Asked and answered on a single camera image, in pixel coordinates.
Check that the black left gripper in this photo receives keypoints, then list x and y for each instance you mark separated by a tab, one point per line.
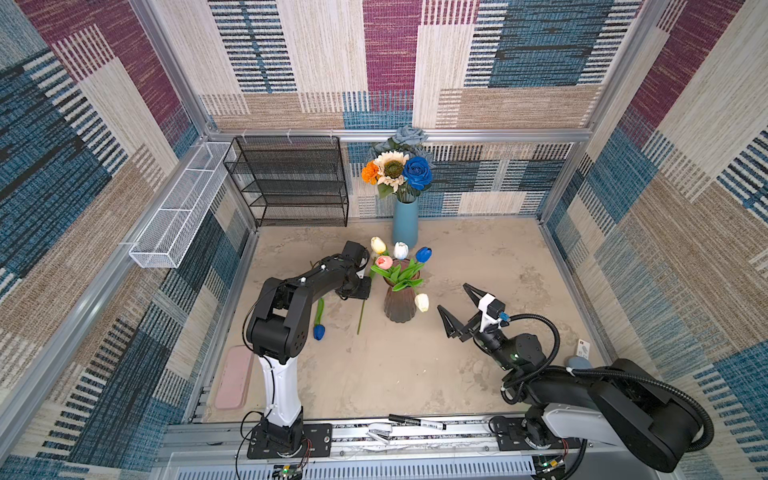
364	293

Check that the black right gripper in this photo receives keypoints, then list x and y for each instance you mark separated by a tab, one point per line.
457	329

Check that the pink tulip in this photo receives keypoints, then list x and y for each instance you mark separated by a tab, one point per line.
389	268

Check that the dark red glass vase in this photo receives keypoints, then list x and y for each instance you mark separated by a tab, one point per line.
391	307

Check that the yellow white tulip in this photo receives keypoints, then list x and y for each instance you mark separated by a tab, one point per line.
378	246

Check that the cream white tulip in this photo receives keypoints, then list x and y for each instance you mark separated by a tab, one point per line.
403	264

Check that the light blue ceramic vase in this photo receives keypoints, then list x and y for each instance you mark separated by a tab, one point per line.
405	223

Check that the cream sunflower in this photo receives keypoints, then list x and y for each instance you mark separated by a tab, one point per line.
389	174

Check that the deep blue rose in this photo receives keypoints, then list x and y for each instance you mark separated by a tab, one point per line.
418	177

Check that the dusty blue rose bouquet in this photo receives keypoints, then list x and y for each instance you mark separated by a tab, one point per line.
407	139

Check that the light blue tulip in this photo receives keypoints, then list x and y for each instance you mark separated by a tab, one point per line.
361	317

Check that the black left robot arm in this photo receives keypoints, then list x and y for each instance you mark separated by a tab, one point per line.
278	328

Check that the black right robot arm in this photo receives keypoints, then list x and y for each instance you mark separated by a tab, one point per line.
620	404

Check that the blue grey round object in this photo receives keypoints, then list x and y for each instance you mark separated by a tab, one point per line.
578	363

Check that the small white tag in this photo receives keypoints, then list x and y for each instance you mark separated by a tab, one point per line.
583	349

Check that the black marker pen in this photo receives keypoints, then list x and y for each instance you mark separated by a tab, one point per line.
416	422

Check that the pink tray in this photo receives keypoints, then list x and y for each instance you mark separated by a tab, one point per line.
235	377

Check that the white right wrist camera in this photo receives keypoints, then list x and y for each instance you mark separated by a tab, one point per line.
492	313

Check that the black wire mesh shelf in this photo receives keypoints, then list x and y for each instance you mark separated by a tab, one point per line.
290	181

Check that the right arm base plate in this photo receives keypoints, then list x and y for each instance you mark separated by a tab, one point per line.
520	433

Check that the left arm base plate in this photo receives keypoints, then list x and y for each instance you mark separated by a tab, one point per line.
269	441

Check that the white wire mesh basket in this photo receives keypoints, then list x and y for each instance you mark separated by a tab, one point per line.
164	242

